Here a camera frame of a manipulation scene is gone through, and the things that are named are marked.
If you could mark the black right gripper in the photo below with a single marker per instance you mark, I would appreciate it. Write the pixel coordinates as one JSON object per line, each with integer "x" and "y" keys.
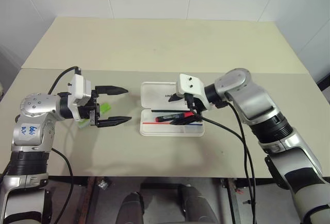
{"x": 195, "y": 105}

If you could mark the red and black marker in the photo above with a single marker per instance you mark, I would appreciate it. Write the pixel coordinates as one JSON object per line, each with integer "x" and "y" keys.
{"x": 167, "y": 117}

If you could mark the white plastic pencil case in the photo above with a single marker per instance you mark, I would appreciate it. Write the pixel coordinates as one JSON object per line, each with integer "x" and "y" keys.
{"x": 154, "y": 97}

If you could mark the thin red and blue pencil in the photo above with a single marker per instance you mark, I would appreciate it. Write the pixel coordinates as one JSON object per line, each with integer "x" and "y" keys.
{"x": 154, "y": 123}

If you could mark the green marker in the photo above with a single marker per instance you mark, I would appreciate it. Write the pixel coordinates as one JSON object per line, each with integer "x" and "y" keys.
{"x": 105, "y": 108}

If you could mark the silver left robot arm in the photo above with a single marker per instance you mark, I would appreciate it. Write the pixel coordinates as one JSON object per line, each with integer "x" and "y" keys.
{"x": 31, "y": 105}

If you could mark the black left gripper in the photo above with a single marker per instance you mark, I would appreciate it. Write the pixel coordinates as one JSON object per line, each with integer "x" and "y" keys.
{"x": 94, "y": 113}

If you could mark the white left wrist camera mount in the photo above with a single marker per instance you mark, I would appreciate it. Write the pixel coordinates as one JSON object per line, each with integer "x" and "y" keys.
{"x": 78, "y": 87}

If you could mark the dark rounded shape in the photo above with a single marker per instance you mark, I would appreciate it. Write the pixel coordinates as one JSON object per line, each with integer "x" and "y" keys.
{"x": 196, "y": 206}
{"x": 132, "y": 208}

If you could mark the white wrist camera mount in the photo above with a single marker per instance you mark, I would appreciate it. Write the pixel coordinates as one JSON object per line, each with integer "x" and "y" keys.
{"x": 192, "y": 86}
{"x": 78, "y": 87}

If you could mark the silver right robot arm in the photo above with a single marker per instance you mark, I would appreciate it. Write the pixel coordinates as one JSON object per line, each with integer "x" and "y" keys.
{"x": 257, "y": 100}

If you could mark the thin black pen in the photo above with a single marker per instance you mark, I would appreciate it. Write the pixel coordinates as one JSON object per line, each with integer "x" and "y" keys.
{"x": 167, "y": 110}

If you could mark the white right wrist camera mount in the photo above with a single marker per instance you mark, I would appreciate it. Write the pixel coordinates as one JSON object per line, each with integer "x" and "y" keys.
{"x": 192, "y": 86}

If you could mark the rusty metal table leg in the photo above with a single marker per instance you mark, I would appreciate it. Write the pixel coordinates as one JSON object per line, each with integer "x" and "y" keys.
{"x": 86, "y": 200}

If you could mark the grey metal table leg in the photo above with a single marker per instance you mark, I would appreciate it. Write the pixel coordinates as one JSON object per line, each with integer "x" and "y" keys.
{"x": 230, "y": 203}

